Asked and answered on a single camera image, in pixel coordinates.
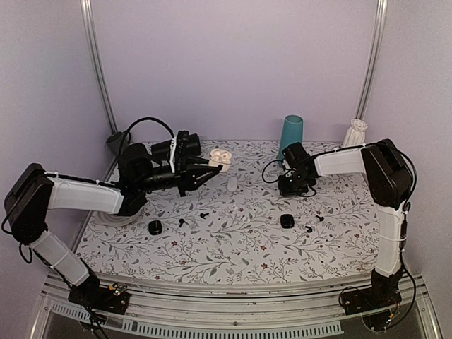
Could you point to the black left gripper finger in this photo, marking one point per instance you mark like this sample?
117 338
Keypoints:
198 161
200 174

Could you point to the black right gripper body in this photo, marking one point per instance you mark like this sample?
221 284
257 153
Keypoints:
294 186

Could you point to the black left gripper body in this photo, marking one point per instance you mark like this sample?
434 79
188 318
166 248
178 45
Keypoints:
148 182

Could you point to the white earbud charging case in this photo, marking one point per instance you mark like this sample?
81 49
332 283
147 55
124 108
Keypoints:
220 157

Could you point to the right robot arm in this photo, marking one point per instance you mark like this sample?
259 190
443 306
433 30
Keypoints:
385 190

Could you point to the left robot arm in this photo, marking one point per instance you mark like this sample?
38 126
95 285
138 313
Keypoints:
38 191

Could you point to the white oval earbud case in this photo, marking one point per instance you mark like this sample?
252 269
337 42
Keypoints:
232 184

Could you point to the black earbud case right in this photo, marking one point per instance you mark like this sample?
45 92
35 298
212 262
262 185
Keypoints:
287 221

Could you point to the black earbud case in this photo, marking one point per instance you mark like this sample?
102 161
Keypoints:
287 221
155 227

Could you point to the black earbud case left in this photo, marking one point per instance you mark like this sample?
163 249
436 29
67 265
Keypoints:
155 227

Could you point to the teal plastic cup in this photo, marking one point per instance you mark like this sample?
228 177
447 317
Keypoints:
292 132

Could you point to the dark green ceramic mug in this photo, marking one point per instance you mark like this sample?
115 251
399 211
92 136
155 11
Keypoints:
118 141

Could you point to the floral patterned table mat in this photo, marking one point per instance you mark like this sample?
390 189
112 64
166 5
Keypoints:
132 251

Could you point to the white ribbed vase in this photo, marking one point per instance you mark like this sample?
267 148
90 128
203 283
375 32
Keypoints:
355 135

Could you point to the white ribbed plate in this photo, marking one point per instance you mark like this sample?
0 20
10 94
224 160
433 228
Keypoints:
111 220

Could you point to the aluminium front rail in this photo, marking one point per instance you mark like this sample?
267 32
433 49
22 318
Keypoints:
190 310

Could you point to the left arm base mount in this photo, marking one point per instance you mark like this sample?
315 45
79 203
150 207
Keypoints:
92 296

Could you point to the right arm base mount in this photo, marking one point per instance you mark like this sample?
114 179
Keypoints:
354 300

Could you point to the aluminium frame post left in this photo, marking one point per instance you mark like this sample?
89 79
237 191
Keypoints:
93 48

